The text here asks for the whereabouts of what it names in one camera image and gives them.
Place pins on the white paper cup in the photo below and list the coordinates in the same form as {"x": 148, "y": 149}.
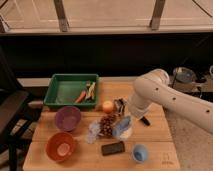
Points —
{"x": 123, "y": 131}

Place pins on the black chair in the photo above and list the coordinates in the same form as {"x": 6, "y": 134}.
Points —
{"x": 15, "y": 113}

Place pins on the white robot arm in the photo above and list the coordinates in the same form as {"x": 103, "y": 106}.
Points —
{"x": 154, "y": 87}

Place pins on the green plastic tray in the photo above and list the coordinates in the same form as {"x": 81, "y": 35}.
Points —
{"x": 64, "y": 89}

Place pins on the purple bowl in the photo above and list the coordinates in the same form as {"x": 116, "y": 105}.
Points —
{"x": 67, "y": 118}

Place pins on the yellow corn cob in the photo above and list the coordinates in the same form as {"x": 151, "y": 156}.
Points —
{"x": 90, "y": 94}

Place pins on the black rectangular block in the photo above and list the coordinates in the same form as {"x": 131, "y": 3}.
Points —
{"x": 114, "y": 148}

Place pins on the orange bowl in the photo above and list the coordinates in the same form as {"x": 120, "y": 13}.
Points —
{"x": 60, "y": 146}

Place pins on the blue sponge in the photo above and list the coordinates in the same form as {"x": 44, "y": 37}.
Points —
{"x": 140, "y": 153}

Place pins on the black handled knife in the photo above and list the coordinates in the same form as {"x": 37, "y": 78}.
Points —
{"x": 145, "y": 121}

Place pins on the clear plastic bag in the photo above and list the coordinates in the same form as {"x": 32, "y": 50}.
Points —
{"x": 93, "y": 132}

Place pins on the bunch of dark grapes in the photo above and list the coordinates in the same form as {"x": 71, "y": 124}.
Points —
{"x": 106, "y": 125}

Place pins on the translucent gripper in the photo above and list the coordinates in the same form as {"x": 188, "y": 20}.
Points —
{"x": 125, "y": 119}

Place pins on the silver metal utensil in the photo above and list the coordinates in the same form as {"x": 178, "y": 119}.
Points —
{"x": 120, "y": 105}

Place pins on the orange carrot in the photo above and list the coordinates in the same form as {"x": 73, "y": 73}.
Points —
{"x": 80, "y": 97}

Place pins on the metal bowl in background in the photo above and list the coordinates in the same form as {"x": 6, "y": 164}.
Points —
{"x": 184, "y": 75}

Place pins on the red yellow apple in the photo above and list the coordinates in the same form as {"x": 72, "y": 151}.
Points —
{"x": 108, "y": 107}

